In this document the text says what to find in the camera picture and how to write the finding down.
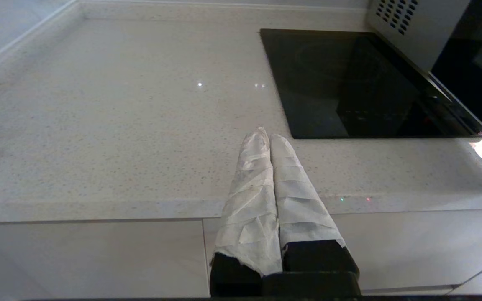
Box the left gripper wrapped left finger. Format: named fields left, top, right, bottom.
left=209, top=127, right=283, bottom=297

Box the left gripper wrapped right finger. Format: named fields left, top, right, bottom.
left=269, top=134, right=359, bottom=273

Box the black glass microwave door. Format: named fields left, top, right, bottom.
left=429, top=0, right=482, bottom=148

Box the black glass induction cooktop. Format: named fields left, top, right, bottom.
left=259, top=28, right=482, bottom=140

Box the beige wide cabinet front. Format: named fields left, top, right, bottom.
left=203, top=209, right=482, bottom=293
left=0, top=219, right=210, bottom=299

